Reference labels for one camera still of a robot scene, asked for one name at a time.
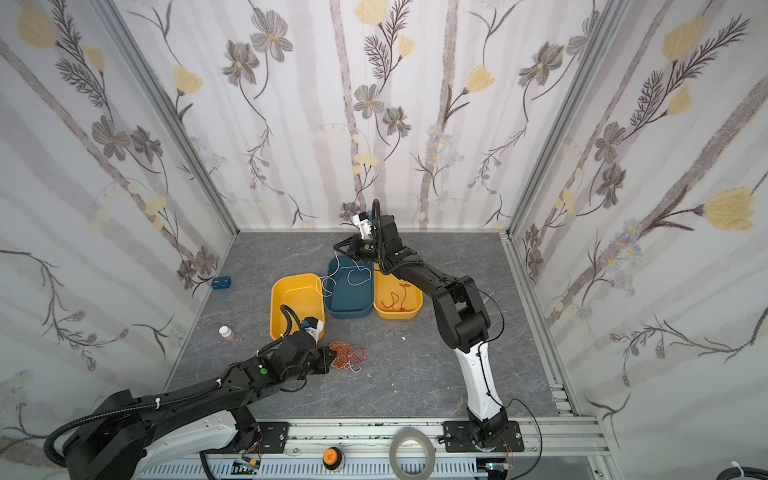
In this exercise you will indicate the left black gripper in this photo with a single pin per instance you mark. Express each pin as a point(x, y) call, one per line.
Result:
point(324, 358)

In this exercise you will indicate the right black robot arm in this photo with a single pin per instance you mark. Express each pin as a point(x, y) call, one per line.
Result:
point(461, 317)

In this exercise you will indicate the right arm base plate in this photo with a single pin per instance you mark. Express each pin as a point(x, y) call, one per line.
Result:
point(466, 437)

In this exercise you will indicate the right yellow plastic bin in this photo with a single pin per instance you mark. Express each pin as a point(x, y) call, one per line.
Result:
point(395, 299)

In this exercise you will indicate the left yellow plastic bin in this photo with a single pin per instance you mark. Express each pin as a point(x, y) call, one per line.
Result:
point(299, 292)

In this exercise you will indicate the orange emergency button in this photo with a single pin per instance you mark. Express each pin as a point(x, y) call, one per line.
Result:
point(333, 459)

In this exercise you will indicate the small white bottle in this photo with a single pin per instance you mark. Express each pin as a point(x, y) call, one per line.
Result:
point(227, 333)

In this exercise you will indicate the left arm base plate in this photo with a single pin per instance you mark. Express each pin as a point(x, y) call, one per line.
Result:
point(264, 437)

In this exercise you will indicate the small blue box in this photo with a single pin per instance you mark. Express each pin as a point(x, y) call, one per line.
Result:
point(221, 283)

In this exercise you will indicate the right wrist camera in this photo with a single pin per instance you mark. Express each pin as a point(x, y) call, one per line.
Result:
point(364, 224)

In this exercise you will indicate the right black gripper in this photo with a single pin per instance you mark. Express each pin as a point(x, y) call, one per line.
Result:
point(352, 246)

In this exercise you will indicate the yellow plastic bin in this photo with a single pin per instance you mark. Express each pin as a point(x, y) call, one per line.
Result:
point(395, 299)
point(299, 292)

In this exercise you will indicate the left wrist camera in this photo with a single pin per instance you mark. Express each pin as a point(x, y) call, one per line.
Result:
point(314, 327)

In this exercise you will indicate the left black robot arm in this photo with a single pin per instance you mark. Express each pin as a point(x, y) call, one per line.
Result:
point(127, 435)

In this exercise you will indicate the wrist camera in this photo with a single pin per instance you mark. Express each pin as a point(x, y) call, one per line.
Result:
point(314, 327)
point(364, 224)

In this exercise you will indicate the teal plastic bin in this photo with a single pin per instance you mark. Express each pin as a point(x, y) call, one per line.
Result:
point(348, 288)

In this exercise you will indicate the roll of tape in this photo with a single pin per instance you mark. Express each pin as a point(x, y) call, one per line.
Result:
point(411, 455)

